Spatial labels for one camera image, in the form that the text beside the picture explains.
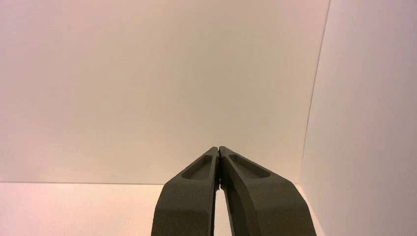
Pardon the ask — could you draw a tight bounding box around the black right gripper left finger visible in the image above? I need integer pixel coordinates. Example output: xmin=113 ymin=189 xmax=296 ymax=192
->
xmin=150 ymin=147 xmax=220 ymax=236

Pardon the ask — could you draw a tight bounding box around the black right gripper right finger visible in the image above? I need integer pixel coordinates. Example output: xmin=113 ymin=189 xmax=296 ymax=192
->
xmin=219 ymin=146 xmax=317 ymax=236

